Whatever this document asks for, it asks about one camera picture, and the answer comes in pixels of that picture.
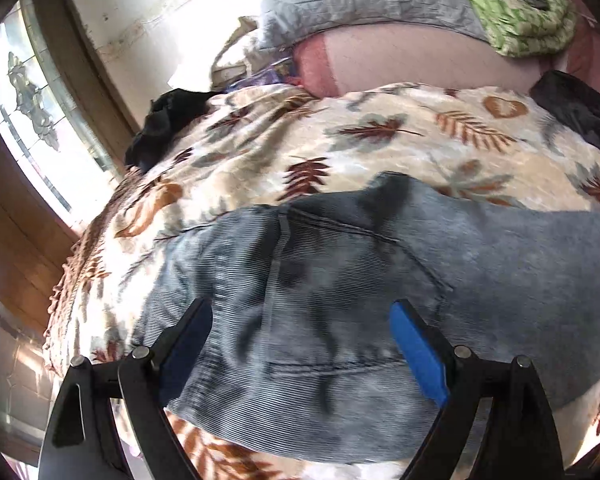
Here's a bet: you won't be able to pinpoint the pink bed cover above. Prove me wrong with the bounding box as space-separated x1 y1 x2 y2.
292 0 600 98

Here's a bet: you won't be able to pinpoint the purple packet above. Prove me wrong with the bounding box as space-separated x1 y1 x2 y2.
235 57 301 91

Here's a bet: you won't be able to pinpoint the stained glass window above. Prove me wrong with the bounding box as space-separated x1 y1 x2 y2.
0 2 121 216

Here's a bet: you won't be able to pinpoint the small black cloth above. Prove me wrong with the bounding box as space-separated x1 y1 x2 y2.
125 88 216 171

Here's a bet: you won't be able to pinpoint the grey denim jeans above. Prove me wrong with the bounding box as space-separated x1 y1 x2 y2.
142 171 600 466

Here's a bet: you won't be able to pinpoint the large black cloth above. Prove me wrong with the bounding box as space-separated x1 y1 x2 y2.
530 70 600 171

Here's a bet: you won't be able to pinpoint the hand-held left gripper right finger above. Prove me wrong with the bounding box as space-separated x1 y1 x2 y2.
388 299 569 480

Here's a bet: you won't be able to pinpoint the leaf print blanket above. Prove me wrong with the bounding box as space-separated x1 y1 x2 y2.
42 82 600 480

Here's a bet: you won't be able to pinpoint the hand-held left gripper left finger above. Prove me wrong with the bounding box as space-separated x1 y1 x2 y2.
39 297 215 480

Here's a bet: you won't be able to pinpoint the green patterned folded blanket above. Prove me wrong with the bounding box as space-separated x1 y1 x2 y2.
425 0 578 58

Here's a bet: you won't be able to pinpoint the cream cloth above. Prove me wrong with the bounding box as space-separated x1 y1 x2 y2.
170 15 266 91

